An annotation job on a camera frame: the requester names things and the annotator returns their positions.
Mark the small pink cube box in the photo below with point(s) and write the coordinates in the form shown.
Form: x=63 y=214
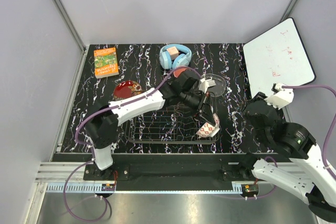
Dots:
x=173 y=52

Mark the wire dish rack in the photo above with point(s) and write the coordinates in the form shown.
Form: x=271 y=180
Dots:
x=175 y=124

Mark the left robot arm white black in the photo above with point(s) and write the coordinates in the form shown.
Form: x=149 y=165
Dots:
x=102 y=125

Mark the pink plastic cup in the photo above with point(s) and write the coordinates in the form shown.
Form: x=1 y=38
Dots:
x=177 y=72

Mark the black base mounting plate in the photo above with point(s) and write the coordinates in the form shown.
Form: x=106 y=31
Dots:
x=174 y=172

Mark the brown patterned ceramic bowl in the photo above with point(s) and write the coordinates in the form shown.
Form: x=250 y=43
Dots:
x=208 y=130

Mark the white board black frame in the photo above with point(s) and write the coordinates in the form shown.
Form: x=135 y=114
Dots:
x=277 y=56

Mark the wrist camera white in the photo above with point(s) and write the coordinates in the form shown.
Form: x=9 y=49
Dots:
x=281 y=96
x=205 y=84

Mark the red floral lacquer bowl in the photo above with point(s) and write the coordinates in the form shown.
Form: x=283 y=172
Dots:
x=126 y=89

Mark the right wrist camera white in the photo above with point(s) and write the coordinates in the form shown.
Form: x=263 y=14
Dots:
x=281 y=96

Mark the clear glass plate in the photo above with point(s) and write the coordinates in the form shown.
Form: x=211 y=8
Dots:
x=216 y=84

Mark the orange green book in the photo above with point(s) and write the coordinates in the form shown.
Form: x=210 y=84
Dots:
x=105 y=63

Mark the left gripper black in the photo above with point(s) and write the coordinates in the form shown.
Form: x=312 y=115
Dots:
x=203 y=109

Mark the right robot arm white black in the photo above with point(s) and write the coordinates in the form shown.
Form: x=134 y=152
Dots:
x=294 y=142

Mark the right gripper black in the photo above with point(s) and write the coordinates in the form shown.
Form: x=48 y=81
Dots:
x=260 y=95

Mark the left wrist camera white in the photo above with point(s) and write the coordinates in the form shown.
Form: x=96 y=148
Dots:
x=205 y=84

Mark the light blue headphones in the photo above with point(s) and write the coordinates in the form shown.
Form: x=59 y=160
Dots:
x=183 y=59

